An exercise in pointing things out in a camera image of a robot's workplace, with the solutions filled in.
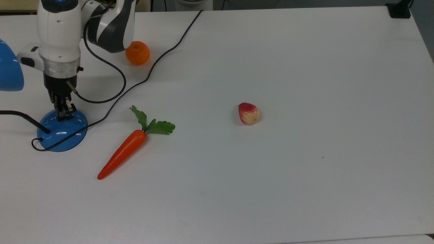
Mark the orange toy carrot green leaves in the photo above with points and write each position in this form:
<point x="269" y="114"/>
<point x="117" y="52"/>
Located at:
<point x="125" y="152"/>

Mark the orange toy mandarin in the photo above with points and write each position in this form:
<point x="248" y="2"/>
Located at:
<point x="137" y="53"/>

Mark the blue desk lamp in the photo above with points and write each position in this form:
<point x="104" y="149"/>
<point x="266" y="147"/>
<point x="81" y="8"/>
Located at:
<point x="62" y="134"/>

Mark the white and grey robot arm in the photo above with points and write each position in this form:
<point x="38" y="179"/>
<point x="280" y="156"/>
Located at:
<point x="61" y="30"/>

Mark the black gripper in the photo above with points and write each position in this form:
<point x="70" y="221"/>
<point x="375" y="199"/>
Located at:
<point x="59" y="86"/>

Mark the black table clamp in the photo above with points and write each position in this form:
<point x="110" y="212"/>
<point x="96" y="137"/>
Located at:
<point x="400" y="9"/>

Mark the red and cream toy peach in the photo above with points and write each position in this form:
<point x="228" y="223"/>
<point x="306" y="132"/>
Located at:
<point x="249" y="114"/>

